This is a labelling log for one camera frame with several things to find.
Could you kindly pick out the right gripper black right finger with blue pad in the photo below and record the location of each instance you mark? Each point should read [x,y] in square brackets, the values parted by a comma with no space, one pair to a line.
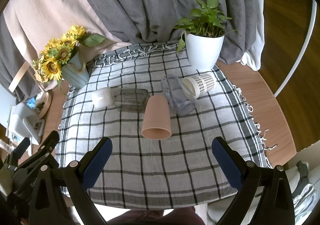
[275,205]

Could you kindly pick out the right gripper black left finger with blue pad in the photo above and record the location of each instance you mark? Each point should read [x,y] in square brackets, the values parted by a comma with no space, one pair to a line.
[79,176]

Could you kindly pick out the small white cup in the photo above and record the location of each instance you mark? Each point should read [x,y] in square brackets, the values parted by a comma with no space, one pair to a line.
[102,98]

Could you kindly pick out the pink plastic cup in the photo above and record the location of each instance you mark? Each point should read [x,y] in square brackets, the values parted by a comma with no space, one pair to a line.
[156,123]

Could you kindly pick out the houndstooth pattern paper cup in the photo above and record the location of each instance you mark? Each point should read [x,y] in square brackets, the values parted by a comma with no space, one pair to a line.
[200,84]

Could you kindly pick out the black left gripper clamp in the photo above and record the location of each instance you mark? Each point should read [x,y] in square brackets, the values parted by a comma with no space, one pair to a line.
[30,191]

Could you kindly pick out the white grey desk clutter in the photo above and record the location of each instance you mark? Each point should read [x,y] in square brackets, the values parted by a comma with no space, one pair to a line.
[23,122]

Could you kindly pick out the person dark red trousers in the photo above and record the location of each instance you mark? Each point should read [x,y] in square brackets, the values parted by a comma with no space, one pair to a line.
[186,215]

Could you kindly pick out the wooden round stand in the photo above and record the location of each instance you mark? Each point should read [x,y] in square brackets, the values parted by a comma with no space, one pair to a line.
[42,103]

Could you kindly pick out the dark clear glass container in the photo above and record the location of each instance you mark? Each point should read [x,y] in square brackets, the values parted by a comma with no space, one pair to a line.
[131,100]

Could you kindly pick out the blue grey ribbed vase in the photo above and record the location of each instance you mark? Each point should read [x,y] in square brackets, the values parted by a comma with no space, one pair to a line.
[75,72]

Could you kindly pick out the black white checkered tablecloth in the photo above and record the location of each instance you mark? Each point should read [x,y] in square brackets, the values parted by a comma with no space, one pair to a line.
[160,160]

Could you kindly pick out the clear blue glass mug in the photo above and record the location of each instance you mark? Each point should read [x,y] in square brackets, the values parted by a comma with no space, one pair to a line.
[178,95]

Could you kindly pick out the yellow artificial sunflowers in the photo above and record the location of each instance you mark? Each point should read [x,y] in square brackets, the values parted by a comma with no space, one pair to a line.
[58,52]

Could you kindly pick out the white ribbed plant pot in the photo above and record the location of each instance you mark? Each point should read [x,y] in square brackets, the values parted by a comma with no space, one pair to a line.
[203,52]

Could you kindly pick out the beige curtain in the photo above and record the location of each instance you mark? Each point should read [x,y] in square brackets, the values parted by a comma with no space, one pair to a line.
[28,25]

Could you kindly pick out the grey curtain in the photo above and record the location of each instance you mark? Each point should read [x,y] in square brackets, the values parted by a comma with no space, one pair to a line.
[175,2]

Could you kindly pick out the green pothos plant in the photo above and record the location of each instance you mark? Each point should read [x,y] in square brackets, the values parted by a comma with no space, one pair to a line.
[207,21]

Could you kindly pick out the white curved floor lamp pole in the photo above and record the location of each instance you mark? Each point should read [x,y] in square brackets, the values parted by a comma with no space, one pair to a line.
[301,51]

